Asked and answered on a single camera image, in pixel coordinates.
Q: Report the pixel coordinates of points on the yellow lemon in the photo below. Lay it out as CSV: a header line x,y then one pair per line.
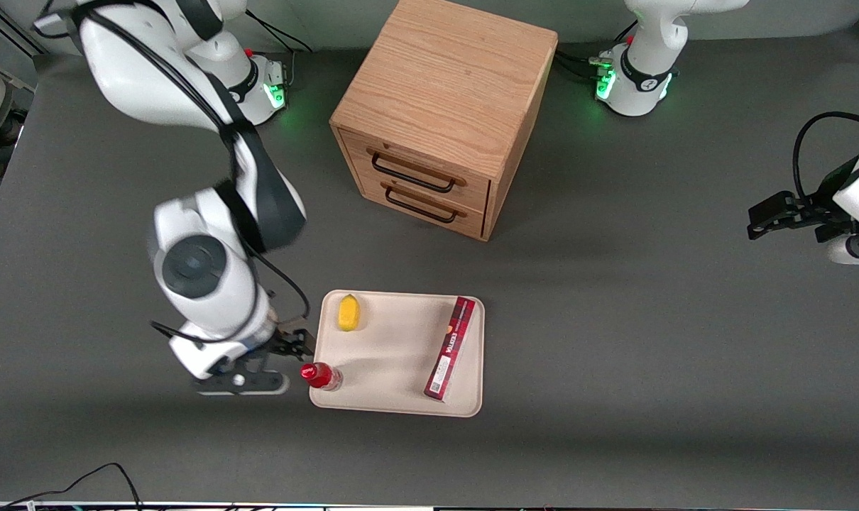
x,y
348,314

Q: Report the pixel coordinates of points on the coke bottle with red cap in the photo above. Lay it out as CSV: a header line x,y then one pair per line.
x,y
319,375

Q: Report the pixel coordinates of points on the cream plastic tray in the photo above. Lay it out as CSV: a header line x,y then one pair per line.
x,y
394,362

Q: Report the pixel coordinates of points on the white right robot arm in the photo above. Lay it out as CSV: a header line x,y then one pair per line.
x,y
138,64

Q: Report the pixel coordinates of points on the wooden drawer cabinet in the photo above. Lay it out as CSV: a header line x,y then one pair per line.
x,y
444,78

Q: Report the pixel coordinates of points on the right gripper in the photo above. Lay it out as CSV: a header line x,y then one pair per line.
x,y
288,345

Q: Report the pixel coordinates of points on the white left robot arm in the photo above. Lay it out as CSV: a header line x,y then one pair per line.
x,y
642,71

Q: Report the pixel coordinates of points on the red snack box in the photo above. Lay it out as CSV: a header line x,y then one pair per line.
x,y
452,344

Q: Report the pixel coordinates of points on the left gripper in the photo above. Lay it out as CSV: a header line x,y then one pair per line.
x,y
817,206

